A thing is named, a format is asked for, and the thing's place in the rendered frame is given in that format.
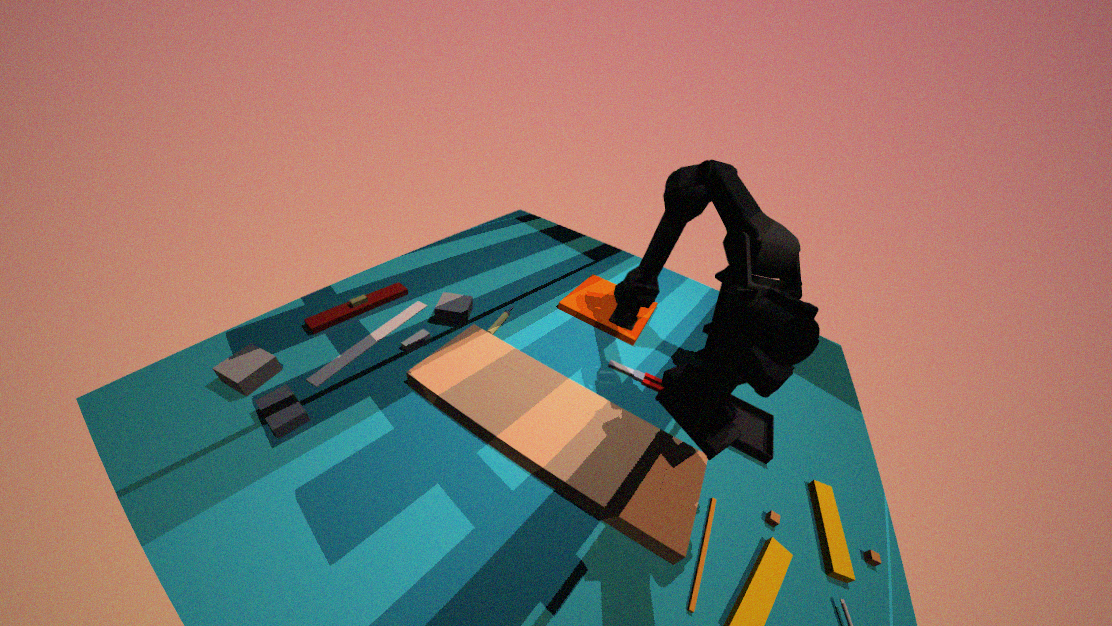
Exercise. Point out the awl with red handle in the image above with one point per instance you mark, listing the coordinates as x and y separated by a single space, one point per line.
646 379

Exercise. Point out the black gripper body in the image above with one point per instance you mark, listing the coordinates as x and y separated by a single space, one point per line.
698 387

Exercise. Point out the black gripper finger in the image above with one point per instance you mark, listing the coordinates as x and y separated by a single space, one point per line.
699 414
730 383

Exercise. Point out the tan wooden floor panel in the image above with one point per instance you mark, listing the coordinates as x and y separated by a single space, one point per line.
635 477

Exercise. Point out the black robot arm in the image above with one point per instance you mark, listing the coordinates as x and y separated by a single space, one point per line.
767 311

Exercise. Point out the yellow flat bar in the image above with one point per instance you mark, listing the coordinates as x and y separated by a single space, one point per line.
759 592
834 549

